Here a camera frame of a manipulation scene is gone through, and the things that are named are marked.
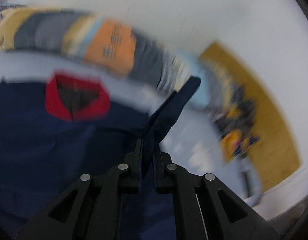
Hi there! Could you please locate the wooden headboard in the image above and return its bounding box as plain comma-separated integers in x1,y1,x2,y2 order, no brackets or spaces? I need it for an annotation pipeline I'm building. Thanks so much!
200,42,301,192

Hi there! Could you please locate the light blue bed sheet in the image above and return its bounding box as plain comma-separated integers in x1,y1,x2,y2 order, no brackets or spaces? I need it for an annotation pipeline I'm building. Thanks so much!
0,51,264,207

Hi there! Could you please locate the navy blue work jacket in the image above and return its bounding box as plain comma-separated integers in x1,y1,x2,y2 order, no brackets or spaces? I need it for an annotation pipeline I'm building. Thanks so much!
0,70,202,240

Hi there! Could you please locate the colourful clothes pile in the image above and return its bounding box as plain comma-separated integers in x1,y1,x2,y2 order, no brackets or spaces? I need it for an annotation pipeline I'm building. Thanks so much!
206,82,259,163

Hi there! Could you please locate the patchwork long pillow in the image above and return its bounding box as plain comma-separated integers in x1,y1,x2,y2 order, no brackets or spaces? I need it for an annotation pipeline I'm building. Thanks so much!
0,4,212,108

